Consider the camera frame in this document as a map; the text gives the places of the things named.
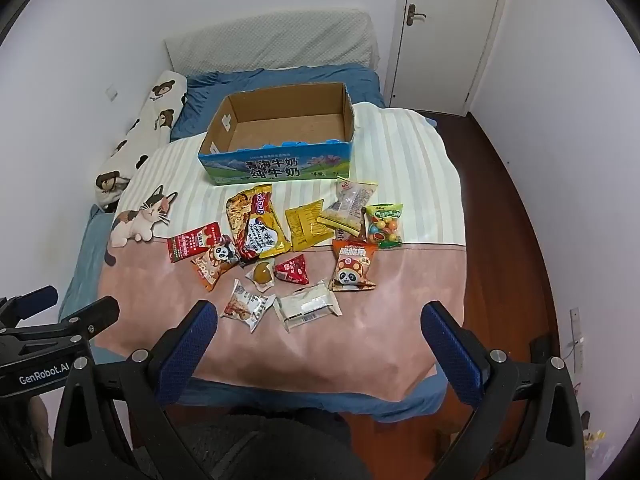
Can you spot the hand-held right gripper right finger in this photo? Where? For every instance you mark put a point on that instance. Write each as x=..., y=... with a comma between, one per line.
x=452, y=355

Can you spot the small orange panda packet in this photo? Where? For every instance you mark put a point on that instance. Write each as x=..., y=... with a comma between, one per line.
x=212, y=266

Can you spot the green candy ball packet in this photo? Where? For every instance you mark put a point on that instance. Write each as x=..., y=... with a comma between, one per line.
x=384, y=227

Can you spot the cat print striped blanket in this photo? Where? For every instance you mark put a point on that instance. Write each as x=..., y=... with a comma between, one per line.
x=300, y=355

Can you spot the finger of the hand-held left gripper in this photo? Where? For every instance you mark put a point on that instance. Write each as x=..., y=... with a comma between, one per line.
x=97, y=315
x=35, y=300

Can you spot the red triangular snack packet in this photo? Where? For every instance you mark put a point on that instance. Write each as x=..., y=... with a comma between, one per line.
x=292, y=270

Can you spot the white door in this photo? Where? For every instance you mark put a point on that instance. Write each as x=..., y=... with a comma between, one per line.
x=450, y=50

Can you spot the braised egg packet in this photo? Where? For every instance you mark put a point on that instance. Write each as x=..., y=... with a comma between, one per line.
x=261, y=275

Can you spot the yellow snack packet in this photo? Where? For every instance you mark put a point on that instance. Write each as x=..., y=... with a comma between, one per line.
x=305, y=227

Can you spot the white translucent snack packet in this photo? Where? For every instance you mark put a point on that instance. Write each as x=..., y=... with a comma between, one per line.
x=305, y=307

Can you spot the green milk carton box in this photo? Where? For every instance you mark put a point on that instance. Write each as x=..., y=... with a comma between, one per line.
x=280, y=110

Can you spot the bear print white pillow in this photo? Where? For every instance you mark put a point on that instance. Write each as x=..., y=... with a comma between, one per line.
x=150, y=125

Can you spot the white oat cookie packet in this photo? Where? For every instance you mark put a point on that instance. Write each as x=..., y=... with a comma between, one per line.
x=245, y=307

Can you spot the white wall socket strip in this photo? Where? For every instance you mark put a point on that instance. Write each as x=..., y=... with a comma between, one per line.
x=577, y=340

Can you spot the clear yellow-edged snack packet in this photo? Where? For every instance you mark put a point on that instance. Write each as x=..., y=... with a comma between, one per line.
x=350, y=202

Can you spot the yellow red noodle packet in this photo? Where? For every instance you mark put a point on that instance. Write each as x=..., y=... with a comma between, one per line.
x=255, y=225

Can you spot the grey quilted headboard cushion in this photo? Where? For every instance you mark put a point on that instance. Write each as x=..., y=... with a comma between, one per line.
x=275, y=40

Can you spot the blue bed sheet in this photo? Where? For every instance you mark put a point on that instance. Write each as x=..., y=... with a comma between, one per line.
x=210, y=90

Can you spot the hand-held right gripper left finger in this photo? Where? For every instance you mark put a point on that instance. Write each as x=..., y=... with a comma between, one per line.
x=187, y=352

